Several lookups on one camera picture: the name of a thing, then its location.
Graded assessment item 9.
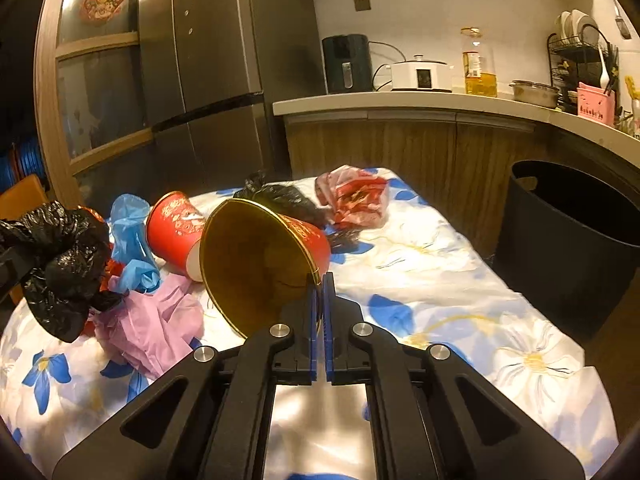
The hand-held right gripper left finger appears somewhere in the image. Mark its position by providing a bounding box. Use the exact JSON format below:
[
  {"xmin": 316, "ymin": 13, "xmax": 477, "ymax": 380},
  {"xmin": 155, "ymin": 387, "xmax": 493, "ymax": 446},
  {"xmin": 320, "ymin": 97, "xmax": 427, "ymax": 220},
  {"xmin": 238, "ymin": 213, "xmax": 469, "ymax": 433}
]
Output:
[{"xmin": 52, "ymin": 284, "xmax": 319, "ymax": 480}]

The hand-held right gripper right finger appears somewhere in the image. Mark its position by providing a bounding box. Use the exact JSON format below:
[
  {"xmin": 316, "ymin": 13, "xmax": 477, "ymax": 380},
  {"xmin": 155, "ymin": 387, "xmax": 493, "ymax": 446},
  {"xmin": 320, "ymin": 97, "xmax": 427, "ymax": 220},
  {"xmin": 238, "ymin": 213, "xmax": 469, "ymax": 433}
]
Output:
[{"xmin": 323, "ymin": 271, "xmax": 586, "ymax": 480}]

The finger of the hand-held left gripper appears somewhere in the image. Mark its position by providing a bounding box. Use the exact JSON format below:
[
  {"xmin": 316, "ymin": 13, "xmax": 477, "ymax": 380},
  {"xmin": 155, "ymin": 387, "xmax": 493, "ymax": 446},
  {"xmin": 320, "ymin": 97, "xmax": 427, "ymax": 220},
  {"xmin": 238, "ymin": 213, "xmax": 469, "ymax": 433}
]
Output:
[{"xmin": 0, "ymin": 245, "xmax": 31, "ymax": 307}]

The red paper cup gold inside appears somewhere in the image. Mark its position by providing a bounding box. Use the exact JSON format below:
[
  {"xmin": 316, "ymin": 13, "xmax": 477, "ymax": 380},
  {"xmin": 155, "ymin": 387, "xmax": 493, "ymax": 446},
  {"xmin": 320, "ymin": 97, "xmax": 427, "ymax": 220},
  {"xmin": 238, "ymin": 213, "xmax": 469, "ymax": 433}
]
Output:
[{"xmin": 200, "ymin": 198, "xmax": 332, "ymax": 341}]

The knotted black plastic bag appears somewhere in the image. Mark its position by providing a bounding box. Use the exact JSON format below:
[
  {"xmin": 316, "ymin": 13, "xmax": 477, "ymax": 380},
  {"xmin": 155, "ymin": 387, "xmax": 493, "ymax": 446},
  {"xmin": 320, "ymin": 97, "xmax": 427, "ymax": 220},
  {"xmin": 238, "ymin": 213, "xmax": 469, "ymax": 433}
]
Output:
[{"xmin": 232, "ymin": 170, "xmax": 363, "ymax": 256}]

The black trash bin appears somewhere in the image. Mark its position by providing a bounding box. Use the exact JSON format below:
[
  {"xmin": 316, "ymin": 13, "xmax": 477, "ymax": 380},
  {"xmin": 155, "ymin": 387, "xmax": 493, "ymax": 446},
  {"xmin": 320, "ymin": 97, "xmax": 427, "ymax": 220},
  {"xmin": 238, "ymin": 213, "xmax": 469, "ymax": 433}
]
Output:
[{"xmin": 495, "ymin": 160, "xmax": 640, "ymax": 338}]

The orange chair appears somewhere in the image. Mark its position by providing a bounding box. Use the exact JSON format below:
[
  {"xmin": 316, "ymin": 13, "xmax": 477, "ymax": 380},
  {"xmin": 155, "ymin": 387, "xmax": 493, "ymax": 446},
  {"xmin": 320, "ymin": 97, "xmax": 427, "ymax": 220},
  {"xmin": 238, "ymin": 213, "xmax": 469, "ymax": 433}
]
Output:
[{"xmin": 0, "ymin": 175, "xmax": 51, "ymax": 221}]

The red foil wrapper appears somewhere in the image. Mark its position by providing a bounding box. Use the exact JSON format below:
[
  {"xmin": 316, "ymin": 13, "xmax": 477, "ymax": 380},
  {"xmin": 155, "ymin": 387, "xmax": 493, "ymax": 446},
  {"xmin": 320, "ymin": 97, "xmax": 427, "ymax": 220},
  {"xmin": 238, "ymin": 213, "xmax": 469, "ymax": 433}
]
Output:
[{"xmin": 100, "ymin": 257, "xmax": 123, "ymax": 293}]

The stack of blue plastic stools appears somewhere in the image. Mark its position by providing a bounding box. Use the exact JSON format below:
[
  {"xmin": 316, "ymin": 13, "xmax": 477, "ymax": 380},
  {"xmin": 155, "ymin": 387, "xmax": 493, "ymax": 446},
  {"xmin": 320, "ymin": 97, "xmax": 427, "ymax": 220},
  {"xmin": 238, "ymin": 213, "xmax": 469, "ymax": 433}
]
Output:
[{"xmin": 0, "ymin": 137, "xmax": 43, "ymax": 191}]

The blue floral tablecloth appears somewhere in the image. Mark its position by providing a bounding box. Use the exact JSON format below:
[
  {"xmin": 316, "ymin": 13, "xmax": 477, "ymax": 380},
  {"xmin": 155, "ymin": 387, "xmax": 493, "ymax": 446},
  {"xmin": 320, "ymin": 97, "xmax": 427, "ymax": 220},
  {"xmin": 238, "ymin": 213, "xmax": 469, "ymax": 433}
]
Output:
[{"xmin": 0, "ymin": 167, "xmax": 621, "ymax": 480}]

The blue rubber glove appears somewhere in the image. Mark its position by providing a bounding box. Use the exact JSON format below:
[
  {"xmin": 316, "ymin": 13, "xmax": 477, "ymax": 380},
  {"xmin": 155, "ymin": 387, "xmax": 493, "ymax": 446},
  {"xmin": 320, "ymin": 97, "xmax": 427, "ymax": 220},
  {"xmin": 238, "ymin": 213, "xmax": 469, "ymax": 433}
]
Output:
[{"xmin": 109, "ymin": 194, "xmax": 162, "ymax": 295}]

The red printed clear plastic bag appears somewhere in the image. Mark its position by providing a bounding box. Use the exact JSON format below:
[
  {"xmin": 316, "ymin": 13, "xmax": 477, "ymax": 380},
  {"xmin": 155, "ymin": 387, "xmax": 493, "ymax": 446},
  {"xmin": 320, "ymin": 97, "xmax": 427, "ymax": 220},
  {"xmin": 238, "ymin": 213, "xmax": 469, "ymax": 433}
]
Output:
[{"xmin": 315, "ymin": 165, "xmax": 390, "ymax": 228}]

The pink plastic bag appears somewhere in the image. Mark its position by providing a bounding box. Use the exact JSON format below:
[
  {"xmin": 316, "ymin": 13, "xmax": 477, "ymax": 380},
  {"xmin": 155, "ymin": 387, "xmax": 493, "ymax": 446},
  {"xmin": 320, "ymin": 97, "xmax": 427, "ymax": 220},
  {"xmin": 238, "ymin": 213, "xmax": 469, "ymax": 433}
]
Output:
[{"xmin": 92, "ymin": 275, "xmax": 205, "ymax": 380}]

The wooden kitchen counter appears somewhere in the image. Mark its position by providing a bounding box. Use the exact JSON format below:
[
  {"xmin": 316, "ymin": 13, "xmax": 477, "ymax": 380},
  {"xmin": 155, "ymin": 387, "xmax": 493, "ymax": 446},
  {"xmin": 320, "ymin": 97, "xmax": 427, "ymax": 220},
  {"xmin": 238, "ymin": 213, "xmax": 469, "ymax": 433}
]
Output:
[{"xmin": 272, "ymin": 91, "xmax": 640, "ymax": 261}]

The wooden door with glass panes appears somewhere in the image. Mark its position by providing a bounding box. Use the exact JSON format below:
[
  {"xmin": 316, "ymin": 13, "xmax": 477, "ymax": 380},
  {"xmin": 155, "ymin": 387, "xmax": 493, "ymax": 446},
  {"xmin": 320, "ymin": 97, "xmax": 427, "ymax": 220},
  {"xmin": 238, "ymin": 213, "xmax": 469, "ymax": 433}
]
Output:
[{"xmin": 32, "ymin": 0, "xmax": 173, "ymax": 203}]

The black air fryer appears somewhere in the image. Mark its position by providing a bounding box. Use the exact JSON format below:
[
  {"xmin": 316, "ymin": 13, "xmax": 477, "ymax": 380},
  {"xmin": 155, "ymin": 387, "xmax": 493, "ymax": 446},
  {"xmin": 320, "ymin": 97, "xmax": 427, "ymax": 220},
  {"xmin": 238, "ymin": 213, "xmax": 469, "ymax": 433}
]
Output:
[{"xmin": 321, "ymin": 33, "xmax": 373, "ymax": 95}]

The white rice cooker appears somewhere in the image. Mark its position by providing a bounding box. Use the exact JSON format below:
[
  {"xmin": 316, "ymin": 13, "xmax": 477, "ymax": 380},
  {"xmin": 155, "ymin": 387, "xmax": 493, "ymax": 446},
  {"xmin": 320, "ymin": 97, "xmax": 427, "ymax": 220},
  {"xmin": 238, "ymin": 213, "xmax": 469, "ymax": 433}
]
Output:
[{"xmin": 390, "ymin": 54, "xmax": 453, "ymax": 93}]

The steel refrigerator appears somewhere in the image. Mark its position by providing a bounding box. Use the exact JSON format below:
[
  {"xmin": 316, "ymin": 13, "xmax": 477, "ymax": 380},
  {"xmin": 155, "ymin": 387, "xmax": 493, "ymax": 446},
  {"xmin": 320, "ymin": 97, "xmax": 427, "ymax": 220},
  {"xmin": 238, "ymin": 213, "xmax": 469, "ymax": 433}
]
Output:
[{"xmin": 137, "ymin": 0, "xmax": 321, "ymax": 196}]

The red paper door decoration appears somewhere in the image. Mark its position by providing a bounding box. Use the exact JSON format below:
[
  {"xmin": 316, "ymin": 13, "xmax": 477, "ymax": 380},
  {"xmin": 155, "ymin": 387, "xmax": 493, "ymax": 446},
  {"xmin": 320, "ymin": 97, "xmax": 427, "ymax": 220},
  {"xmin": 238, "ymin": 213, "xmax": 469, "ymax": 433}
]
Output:
[{"xmin": 79, "ymin": 0, "xmax": 125, "ymax": 23}]

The cooking oil bottle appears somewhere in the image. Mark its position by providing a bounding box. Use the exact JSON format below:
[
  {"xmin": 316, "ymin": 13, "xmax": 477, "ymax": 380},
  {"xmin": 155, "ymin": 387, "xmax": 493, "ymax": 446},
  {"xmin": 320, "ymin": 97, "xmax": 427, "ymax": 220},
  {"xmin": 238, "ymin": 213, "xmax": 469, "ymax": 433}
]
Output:
[{"xmin": 460, "ymin": 27, "xmax": 499, "ymax": 98}]

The pink utensil holder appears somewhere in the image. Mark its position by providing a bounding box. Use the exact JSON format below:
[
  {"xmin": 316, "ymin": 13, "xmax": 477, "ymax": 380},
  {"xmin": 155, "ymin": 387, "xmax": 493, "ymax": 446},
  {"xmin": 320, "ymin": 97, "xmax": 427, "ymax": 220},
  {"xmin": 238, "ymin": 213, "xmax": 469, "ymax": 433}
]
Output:
[{"xmin": 576, "ymin": 81, "xmax": 617, "ymax": 127}]

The white spoon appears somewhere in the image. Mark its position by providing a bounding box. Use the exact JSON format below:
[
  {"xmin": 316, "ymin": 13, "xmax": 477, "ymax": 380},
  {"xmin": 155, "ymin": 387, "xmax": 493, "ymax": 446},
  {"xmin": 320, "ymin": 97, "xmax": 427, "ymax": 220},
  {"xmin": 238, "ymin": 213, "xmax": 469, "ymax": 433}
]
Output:
[{"xmin": 598, "ymin": 52, "xmax": 612, "ymax": 96}]

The white plate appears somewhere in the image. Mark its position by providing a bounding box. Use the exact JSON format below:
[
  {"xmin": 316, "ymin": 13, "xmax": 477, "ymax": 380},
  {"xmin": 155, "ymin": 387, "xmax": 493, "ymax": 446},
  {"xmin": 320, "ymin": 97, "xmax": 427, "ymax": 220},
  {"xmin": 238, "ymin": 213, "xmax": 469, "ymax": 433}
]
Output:
[{"xmin": 570, "ymin": 9, "xmax": 600, "ymax": 43}]

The appliance power cable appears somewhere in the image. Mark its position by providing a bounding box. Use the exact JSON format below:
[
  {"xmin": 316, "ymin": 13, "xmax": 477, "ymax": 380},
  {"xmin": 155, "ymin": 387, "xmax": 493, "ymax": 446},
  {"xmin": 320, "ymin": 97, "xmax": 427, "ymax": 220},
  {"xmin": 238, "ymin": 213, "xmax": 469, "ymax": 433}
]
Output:
[{"xmin": 370, "ymin": 41, "xmax": 407, "ymax": 92}]

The black wire dish rack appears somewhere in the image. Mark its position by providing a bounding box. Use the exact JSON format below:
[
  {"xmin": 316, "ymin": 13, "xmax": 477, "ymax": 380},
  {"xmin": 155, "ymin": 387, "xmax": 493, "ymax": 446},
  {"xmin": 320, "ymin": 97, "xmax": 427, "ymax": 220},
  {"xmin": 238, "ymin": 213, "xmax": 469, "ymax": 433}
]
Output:
[{"xmin": 546, "ymin": 10, "xmax": 621, "ymax": 113}]

